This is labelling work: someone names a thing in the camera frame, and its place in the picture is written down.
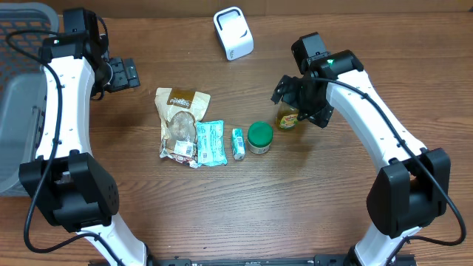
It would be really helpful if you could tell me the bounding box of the yellow dish soap bottle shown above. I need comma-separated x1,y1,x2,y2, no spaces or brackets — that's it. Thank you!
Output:
275,101,299,130

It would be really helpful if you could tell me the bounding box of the green lid jar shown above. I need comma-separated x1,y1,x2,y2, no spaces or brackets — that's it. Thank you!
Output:
248,121,273,154

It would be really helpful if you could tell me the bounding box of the brown snack bag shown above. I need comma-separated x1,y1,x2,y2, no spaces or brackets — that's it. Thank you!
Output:
154,87,211,168

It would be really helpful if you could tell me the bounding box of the small teal carton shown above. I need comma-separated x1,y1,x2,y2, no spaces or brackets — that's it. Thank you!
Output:
231,129,246,160

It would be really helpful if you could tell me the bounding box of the teal wipes packet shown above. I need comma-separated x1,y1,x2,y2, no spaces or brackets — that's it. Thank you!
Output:
197,120,228,167

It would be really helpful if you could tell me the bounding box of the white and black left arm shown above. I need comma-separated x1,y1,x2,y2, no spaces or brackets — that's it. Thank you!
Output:
19,8,152,265

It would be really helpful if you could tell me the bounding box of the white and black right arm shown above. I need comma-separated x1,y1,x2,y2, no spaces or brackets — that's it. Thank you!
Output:
271,33,451,265

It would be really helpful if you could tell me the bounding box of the white barcode scanner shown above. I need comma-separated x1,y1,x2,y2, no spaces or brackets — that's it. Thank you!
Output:
213,6,254,61

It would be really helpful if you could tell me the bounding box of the grey plastic mesh basket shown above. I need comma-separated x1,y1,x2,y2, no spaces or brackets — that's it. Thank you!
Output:
1,2,59,197

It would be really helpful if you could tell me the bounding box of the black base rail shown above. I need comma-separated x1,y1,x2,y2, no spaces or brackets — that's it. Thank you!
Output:
88,253,418,266

